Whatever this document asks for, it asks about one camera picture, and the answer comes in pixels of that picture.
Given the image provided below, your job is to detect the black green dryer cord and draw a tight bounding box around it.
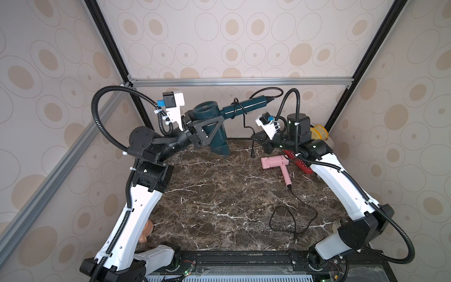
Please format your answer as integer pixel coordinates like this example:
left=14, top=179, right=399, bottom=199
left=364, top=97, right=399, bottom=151
left=230, top=87, right=284, bottom=159

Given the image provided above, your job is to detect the dark green hair dryer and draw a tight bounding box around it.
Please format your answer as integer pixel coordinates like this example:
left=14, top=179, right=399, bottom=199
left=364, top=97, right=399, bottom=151
left=193, top=96, right=274, bottom=156

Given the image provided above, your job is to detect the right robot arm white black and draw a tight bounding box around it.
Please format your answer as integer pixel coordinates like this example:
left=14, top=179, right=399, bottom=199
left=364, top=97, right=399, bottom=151
left=252, top=88, right=415, bottom=271

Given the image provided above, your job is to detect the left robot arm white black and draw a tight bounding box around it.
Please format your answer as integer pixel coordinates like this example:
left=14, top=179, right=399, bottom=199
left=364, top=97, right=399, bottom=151
left=80, top=86, right=237, bottom=282

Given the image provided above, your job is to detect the pink hair dryer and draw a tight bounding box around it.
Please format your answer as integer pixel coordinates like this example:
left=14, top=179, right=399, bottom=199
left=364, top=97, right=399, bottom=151
left=261, top=155, right=292, bottom=188

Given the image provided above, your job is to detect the red polka dot toaster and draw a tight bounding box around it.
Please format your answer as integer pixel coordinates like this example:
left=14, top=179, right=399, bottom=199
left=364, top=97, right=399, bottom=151
left=283, top=150, right=313, bottom=175

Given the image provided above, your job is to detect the yellow toast slice front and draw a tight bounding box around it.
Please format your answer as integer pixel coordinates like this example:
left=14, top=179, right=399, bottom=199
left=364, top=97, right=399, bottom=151
left=310, top=125, right=329, bottom=141

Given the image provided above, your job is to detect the orange ceramic mug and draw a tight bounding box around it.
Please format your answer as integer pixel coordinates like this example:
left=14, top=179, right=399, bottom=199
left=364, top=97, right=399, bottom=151
left=139, top=219, right=153, bottom=244

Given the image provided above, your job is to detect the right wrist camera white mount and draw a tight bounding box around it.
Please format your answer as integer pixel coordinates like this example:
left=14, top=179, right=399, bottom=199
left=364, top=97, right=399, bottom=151
left=255, top=112, right=280, bottom=140

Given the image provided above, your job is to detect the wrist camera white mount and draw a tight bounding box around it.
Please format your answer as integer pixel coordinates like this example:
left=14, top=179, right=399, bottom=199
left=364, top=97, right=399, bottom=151
left=154, top=91, right=185, bottom=131
left=255, top=112, right=280, bottom=140

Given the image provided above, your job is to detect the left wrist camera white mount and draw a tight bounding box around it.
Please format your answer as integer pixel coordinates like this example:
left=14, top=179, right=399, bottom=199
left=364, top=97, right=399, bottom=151
left=154, top=91, right=185, bottom=131

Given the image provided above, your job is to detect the silver aluminium rail back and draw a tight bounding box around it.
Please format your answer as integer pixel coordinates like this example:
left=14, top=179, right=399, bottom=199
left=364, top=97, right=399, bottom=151
left=130, top=76, right=354, bottom=87

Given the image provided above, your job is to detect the silver aluminium rail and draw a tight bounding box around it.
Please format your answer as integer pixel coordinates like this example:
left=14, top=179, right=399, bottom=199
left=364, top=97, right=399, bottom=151
left=130, top=76, right=354, bottom=87
left=0, top=82, right=132, bottom=269

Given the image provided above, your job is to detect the silver aluminium rail left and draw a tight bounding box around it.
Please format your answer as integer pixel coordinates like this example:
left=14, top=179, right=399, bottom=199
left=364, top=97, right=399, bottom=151
left=0, top=82, right=132, bottom=269

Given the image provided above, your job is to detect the black corner frame post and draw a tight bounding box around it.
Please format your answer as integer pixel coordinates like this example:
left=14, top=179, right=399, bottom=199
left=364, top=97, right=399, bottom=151
left=82, top=0, right=154, bottom=129

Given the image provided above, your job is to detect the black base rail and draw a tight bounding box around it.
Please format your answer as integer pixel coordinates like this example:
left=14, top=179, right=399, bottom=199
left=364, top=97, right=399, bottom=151
left=145, top=250, right=396, bottom=282

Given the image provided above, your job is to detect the black right corner post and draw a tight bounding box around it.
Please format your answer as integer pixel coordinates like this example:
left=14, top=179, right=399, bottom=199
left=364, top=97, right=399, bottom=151
left=325, top=0, right=408, bottom=132

